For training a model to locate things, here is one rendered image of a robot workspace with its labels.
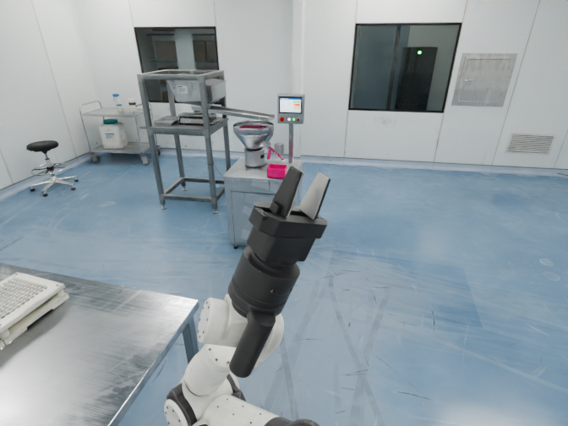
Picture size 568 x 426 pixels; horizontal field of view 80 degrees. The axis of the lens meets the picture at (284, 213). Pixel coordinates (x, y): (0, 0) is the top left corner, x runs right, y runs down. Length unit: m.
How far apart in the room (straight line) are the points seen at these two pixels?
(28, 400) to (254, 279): 0.95
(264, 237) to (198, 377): 0.32
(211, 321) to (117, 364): 0.78
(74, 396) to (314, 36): 5.02
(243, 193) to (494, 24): 4.10
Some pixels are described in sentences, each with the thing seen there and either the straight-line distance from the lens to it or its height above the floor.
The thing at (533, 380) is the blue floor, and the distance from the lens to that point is 2.68.
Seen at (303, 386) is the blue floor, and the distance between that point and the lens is 2.22.
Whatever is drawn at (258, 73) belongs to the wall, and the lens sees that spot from 5.62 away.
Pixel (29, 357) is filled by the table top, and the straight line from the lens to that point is 1.43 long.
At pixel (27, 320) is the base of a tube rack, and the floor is 0.92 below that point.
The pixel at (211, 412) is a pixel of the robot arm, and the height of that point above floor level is 1.20.
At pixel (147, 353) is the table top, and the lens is 1.26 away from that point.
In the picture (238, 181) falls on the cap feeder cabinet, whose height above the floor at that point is 0.72.
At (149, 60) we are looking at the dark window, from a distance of 6.28.
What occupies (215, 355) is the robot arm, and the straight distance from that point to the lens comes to 0.61.
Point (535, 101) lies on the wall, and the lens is 6.06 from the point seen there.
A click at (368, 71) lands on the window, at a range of 5.46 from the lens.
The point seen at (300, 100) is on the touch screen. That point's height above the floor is 1.34.
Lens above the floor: 1.80
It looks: 27 degrees down
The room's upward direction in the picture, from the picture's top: straight up
